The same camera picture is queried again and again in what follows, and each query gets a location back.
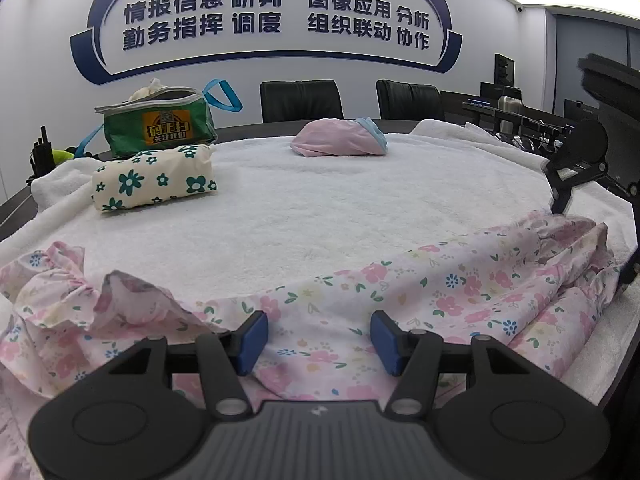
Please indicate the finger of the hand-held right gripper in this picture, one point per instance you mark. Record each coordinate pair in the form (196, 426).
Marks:
(631, 270)
(560, 200)

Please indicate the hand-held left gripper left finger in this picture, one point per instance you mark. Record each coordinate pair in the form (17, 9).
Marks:
(252, 342)

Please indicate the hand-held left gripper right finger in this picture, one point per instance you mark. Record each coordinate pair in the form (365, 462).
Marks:
(385, 345)

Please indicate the pink floral garment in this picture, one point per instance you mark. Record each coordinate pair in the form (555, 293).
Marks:
(450, 290)

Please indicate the black equipment rack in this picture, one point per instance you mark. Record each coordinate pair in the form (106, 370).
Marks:
(525, 120)

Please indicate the steel thermos bottle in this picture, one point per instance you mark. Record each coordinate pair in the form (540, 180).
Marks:
(510, 110)

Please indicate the black monitor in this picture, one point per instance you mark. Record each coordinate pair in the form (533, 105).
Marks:
(504, 72)

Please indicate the white fluffy blanket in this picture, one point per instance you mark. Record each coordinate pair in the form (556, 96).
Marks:
(325, 210)

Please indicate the black office chair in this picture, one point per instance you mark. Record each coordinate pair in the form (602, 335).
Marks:
(300, 100)
(410, 100)

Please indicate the cream garment with teal flowers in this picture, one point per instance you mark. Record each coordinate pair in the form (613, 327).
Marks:
(150, 180)

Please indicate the pink and blue garment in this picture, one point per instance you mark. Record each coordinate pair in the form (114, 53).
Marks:
(335, 140)

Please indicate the neon yellow cloth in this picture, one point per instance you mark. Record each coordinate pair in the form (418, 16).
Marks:
(62, 155)

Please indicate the white cloth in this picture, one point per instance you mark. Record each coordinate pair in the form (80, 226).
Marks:
(145, 91)

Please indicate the black walkie-talkie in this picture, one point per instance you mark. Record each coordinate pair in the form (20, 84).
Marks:
(41, 152)

